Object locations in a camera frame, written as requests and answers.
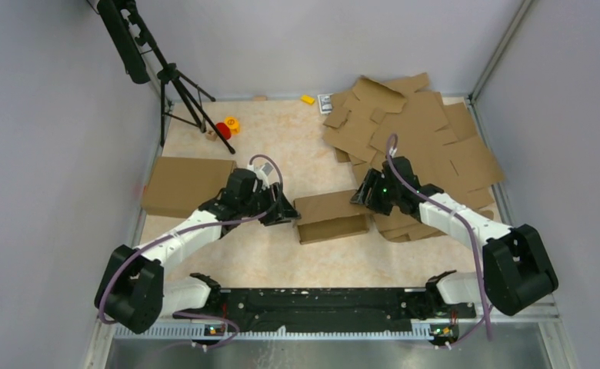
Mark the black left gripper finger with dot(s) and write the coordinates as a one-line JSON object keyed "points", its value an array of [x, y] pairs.
{"points": [[281, 213], [275, 196]]}

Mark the small wooden cube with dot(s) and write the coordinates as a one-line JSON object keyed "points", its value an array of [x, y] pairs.
{"points": [[211, 136]]}

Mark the black camera tripod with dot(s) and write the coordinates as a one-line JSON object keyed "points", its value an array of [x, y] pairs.
{"points": [[133, 40]]}

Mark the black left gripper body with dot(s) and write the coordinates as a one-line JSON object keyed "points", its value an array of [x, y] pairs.
{"points": [[256, 202]]}

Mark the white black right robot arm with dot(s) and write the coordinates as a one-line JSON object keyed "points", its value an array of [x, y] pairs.
{"points": [[512, 267]]}

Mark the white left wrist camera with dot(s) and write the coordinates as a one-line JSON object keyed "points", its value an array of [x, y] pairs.
{"points": [[262, 170]]}

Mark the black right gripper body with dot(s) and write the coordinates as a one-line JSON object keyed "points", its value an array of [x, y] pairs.
{"points": [[384, 197]]}

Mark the cardboard sheet pile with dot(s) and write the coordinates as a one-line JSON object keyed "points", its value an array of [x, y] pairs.
{"points": [[441, 141]]}

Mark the orange round toy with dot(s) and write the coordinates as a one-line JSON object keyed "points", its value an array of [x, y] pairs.
{"points": [[233, 124]]}

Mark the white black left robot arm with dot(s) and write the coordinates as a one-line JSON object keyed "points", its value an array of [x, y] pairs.
{"points": [[133, 291]]}

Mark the aluminium frame rail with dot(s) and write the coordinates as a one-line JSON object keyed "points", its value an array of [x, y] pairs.
{"points": [[436, 334]]}

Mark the folded closed cardboard box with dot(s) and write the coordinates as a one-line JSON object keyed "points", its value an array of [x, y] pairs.
{"points": [[177, 186]]}

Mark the playing card box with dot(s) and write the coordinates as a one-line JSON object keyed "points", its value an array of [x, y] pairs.
{"points": [[325, 105]]}

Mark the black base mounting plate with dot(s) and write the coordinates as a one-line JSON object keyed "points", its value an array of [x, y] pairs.
{"points": [[330, 310]]}

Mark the cardboard box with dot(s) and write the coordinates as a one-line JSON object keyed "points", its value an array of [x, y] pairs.
{"points": [[177, 186], [330, 216]]}

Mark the red round toy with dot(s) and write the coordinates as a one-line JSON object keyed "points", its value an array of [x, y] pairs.
{"points": [[224, 130]]}

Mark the yellow block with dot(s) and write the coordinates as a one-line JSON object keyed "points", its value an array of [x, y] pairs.
{"points": [[309, 100]]}

